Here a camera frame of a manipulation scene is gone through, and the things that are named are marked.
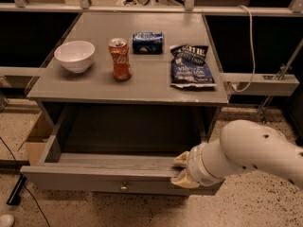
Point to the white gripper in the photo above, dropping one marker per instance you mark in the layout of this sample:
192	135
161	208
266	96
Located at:
198	163

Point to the grey top drawer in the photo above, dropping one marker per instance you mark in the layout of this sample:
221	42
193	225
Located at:
94	174

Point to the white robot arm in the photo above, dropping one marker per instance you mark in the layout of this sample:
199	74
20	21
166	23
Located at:
242	146

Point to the grey drawer cabinet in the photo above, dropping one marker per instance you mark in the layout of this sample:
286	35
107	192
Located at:
150	83

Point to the blue chip bag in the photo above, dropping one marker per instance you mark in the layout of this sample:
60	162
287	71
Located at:
188	67

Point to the blue soda can lying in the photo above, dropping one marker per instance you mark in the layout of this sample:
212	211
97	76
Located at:
148	42

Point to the red cola can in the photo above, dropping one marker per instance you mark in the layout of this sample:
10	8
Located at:
119	51

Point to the cardboard box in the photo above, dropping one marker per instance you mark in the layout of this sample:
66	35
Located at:
36	139

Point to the white bowl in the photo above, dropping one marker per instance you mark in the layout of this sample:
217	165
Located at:
75	56

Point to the black floor bar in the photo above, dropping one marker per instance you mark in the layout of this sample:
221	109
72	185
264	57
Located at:
14	197

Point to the white shoe tip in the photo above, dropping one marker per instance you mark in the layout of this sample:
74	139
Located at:
7	220

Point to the metal railing frame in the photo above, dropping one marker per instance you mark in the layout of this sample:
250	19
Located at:
209	7

